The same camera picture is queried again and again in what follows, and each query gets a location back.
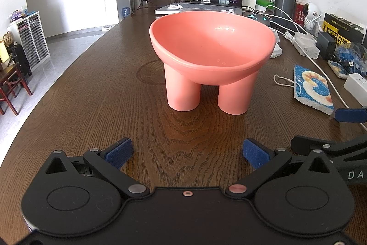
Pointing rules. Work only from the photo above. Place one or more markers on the white crumpled tissue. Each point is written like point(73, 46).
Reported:
point(277, 51)

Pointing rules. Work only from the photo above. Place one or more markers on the black computer mouse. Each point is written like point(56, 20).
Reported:
point(259, 18)

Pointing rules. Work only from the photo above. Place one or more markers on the black cylinder appliance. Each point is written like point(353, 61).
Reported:
point(285, 1)

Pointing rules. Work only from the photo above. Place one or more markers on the small blue white sponge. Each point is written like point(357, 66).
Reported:
point(338, 68)

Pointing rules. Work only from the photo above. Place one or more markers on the green box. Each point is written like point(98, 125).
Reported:
point(263, 4)

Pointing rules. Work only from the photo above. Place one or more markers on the white power adapter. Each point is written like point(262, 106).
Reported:
point(306, 42)

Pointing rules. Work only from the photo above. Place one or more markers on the black bag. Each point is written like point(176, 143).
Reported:
point(21, 60)

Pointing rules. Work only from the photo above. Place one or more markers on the woven ball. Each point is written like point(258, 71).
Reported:
point(8, 39)

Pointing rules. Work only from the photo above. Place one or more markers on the white desk camera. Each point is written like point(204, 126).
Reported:
point(311, 9)

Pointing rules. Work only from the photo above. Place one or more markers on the red wooden chair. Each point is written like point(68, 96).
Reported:
point(11, 81)

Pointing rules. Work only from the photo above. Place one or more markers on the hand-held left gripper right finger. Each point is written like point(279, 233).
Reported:
point(255, 151)

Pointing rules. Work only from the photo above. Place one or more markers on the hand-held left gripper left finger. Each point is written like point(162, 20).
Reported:
point(119, 151)

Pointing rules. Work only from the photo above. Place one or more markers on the red box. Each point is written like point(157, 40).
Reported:
point(299, 11)

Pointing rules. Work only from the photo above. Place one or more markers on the blue white printed sponge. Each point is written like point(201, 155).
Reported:
point(312, 87)

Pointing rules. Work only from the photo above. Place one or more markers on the blue water jug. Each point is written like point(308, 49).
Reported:
point(125, 12)

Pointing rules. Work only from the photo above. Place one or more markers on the white drawer cabinet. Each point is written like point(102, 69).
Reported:
point(31, 38)

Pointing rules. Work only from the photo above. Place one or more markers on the white power strip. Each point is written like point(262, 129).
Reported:
point(357, 85)

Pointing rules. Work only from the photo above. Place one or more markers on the pink footed bowl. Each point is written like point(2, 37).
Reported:
point(206, 44)

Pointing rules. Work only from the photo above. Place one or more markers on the black charger block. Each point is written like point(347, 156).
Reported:
point(325, 44)

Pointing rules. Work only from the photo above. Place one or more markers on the blue plastic bag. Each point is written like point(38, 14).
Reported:
point(352, 55)

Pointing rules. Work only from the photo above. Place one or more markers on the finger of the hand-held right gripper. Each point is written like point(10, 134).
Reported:
point(344, 146)
point(348, 115)

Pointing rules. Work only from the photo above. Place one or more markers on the black and yellow box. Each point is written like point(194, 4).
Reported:
point(344, 24)

